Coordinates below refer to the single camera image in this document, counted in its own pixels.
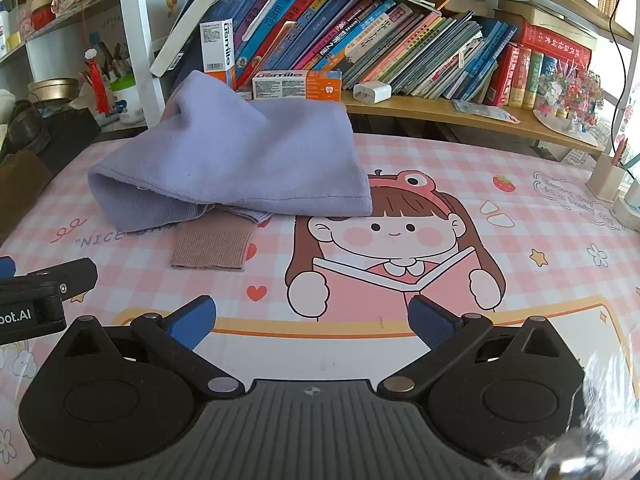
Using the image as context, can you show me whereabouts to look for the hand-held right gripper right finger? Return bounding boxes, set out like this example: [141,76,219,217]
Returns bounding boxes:
[377,295,583,396]

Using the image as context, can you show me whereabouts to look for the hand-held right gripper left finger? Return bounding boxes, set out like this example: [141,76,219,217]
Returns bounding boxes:
[50,295,246,396]

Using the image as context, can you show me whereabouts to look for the purple and pink sweater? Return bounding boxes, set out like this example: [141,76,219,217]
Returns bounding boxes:
[87,70,373,272]

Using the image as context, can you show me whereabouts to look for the pink cartoon desk mat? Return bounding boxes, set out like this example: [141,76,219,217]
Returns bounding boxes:
[0,132,640,461]

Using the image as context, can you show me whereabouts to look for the dark brown leather bag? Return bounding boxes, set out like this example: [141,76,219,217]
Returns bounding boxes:
[0,100,51,161]

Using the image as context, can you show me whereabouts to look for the black box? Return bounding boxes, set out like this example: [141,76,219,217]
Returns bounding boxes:
[37,109,102,173]

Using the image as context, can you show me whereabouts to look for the white pen jar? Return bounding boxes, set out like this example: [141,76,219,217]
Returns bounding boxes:
[109,76,147,126]

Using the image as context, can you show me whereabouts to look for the round metal tin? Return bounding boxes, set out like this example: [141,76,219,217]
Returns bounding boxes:
[27,77,81,106]

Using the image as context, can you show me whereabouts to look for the bunch of pens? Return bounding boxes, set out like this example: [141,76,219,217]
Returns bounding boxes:
[97,42,133,83]

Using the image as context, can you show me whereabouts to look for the clear plastic packet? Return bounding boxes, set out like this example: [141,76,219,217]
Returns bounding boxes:
[452,99,522,124]

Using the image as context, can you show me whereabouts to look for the white power strip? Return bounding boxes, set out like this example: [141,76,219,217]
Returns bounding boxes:
[612,195,640,233]

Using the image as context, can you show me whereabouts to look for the beige pen holder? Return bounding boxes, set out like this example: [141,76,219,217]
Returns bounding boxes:
[586,152,628,202]

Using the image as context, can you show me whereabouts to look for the white plug adapter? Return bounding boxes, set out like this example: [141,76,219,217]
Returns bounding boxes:
[353,81,392,106]

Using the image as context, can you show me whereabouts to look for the flat toothpaste box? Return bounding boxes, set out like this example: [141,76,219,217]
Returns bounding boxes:
[251,70,343,102]

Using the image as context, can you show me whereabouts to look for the white leaning book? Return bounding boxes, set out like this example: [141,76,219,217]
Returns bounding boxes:
[150,0,222,78]

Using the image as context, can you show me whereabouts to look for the upright toothpaste box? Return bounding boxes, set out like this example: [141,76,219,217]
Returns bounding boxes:
[200,20,237,91]

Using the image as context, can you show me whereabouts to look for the colourful flower ornament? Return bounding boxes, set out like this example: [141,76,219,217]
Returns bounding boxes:
[532,62,607,147]

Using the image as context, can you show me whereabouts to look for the row of colourful books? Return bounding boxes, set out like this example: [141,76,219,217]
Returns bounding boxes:
[172,0,561,108]

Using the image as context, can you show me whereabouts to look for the red thick dictionary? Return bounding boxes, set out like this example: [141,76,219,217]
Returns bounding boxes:
[520,17,593,63]

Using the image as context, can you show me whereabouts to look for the beige hardcover book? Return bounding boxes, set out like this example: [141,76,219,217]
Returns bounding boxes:
[495,0,598,36]

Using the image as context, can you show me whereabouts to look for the wooden bookshelf with white frame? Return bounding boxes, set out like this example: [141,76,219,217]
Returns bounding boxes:
[0,0,636,156]

